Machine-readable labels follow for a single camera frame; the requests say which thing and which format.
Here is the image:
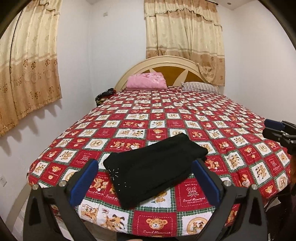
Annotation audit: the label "white wall outlet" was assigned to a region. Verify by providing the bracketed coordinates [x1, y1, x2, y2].
[0, 176, 7, 187]

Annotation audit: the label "black pants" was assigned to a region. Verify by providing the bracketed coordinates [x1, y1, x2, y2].
[103, 133, 208, 209]

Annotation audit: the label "dark clothes beside bed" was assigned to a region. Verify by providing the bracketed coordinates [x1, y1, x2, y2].
[95, 88, 116, 107]

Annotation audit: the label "striped pillow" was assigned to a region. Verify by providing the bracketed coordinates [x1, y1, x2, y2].
[182, 82, 221, 94]

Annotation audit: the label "pink folded blanket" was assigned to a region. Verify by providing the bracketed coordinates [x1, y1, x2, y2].
[126, 72, 167, 90]

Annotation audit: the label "beige curtain behind bed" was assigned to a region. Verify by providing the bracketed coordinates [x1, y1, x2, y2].
[144, 0, 225, 86]

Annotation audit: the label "beige curtain left wall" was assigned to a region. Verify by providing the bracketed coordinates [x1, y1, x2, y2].
[1, 1, 62, 136]

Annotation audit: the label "cream wooden headboard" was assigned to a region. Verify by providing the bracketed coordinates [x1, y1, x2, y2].
[114, 56, 206, 91]

